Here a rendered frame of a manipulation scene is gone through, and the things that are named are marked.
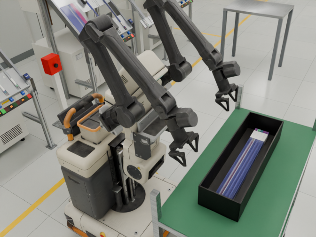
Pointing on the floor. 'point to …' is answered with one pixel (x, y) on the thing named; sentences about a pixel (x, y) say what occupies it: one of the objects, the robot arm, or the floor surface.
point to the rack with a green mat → (170, 205)
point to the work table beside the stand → (270, 11)
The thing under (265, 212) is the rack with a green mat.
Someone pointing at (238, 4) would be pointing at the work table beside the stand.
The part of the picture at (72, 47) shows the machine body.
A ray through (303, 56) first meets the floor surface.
